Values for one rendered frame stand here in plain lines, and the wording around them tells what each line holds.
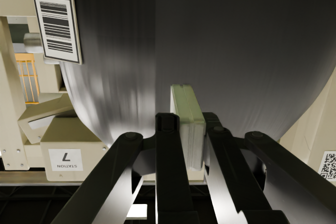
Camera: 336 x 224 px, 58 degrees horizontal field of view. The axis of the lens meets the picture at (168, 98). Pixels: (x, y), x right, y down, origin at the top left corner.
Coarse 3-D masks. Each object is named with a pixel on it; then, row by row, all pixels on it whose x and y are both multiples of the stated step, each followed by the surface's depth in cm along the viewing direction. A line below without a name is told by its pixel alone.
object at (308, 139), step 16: (320, 96) 54; (304, 112) 60; (320, 112) 54; (304, 128) 60; (320, 128) 55; (288, 144) 66; (304, 144) 59; (320, 144) 57; (304, 160) 59; (320, 160) 58
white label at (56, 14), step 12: (36, 0) 26; (48, 0) 25; (60, 0) 25; (72, 0) 24; (36, 12) 26; (48, 12) 26; (60, 12) 25; (72, 12) 25; (48, 24) 26; (60, 24) 26; (72, 24) 25; (48, 36) 27; (60, 36) 27; (72, 36) 26; (48, 48) 28; (60, 48) 27; (72, 48) 27; (60, 60) 28; (72, 60) 27
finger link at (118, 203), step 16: (112, 144) 14; (128, 144) 14; (112, 160) 13; (128, 160) 13; (96, 176) 11; (112, 176) 12; (128, 176) 13; (80, 192) 11; (96, 192) 11; (112, 192) 11; (128, 192) 13; (64, 208) 10; (80, 208) 10; (96, 208) 10; (112, 208) 11; (128, 208) 13
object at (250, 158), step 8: (208, 112) 19; (208, 120) 18; (216, 120) 18; (240, 144) 15; (208, 152) 15; (248, 152) 15; (208, 160) 16; (248, 160) 15; (256, 160) 15; (256, 168) 15; (264, 168) 15
